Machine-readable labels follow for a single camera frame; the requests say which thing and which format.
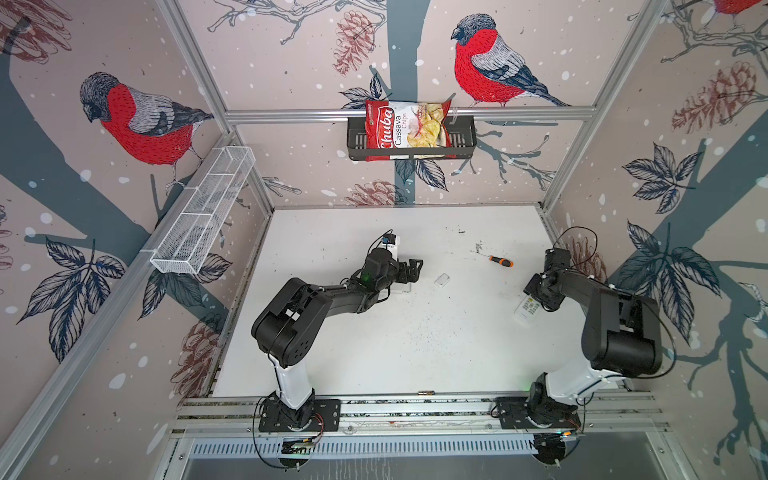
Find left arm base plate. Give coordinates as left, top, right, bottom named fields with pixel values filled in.
left=256, top=395, right=341, bottom=433

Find orange black screwdriver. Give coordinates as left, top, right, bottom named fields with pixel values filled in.
left=477, top=252, right=514, bottom=268

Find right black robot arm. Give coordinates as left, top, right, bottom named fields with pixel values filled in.
left=524, top=247, right=663, bottom=427

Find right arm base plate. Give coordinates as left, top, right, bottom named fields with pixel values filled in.
left=490, top=397, right=582, bottom=430

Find white wire mesh shelf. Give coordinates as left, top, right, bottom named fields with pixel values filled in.
left=150, top=146, right=255, bottom=275

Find white battery cover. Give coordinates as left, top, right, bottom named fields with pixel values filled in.
left=435, top=273, right=451, bottom=287

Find black wall basket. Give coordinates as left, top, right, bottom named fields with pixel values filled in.
left=346, top=116, right=477, bottom=161

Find red cassava chips bag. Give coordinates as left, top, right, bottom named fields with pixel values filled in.
left=365, top=100, right=453, bottom=150

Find aluminium frame crossbar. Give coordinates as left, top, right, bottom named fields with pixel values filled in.
left=224, top=106, right=597, bottom=125

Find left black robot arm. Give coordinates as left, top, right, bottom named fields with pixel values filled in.
left=251, top=247, right=424, bottom=424

